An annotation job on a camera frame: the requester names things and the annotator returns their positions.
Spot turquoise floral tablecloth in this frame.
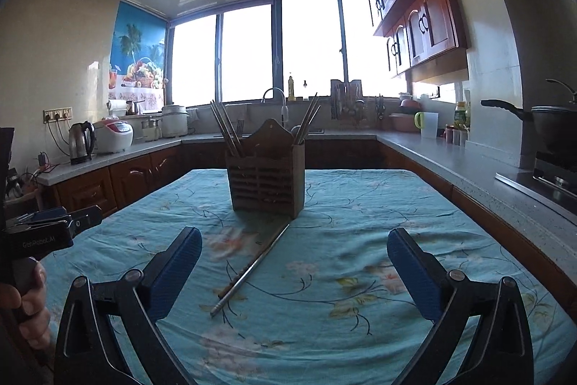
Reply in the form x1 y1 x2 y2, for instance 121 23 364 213
38 169 577 385

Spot tropical fruit wall poster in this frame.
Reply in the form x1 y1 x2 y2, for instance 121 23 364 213
109 1 169 102

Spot kitchen window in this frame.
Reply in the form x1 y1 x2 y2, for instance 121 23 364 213
168 0 409 106

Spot wooden slatted utensil holder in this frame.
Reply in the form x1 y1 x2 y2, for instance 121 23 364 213
224 118 306 219

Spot pink plastic basin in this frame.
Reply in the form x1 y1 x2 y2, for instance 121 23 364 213
388 99 423 132

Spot patterned wooden chopstick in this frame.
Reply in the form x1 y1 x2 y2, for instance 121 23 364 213
218 259 253 300
221 102 245 157

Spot white pitcher green handle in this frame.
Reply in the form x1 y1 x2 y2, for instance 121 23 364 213
414 111 441 140

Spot row of spice jars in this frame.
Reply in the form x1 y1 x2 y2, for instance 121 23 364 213
444 123 470 148

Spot black wok with lid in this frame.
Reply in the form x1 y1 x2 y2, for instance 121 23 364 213
480 78 577 156

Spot person's left hand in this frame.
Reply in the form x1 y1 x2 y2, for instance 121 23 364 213
0 264 52 350

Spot wall power outlets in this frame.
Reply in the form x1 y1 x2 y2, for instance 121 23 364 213
44 108 74 124

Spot white electric pot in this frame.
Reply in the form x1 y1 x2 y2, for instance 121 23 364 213
161 104 189 139

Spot pink white rice cooker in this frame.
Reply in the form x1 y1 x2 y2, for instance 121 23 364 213
92 119 135 155

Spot plain wooden chopstick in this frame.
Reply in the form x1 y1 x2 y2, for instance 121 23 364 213
296 92 319 145
299 104 322 145
294 96 313 144
210 101 237 158
215 100 241 158

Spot steel electric kettle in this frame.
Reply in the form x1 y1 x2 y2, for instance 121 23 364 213
69 121 97 166

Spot wooden lower cabinets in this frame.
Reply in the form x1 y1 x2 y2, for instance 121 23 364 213
38 139 577 278

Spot tangled black cables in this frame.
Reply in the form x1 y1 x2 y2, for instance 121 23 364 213
4 119 75 206

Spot curved steel faucet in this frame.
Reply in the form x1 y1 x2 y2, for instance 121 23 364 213
262 87 290 129

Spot metal dish rack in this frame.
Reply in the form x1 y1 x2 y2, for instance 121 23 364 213
329 79 366 122

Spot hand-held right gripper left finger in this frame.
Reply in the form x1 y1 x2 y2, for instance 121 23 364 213
54 226 203 385

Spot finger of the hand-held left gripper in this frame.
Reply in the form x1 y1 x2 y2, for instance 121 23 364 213
65 205 104 240
6 206 69 229

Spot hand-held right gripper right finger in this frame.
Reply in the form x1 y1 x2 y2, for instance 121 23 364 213
387 227 535 385

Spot grey kitchen countertop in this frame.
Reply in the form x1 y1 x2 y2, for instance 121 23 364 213
36 131 577 251

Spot gas stove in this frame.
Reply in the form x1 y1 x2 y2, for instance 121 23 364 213
495 150 577 215

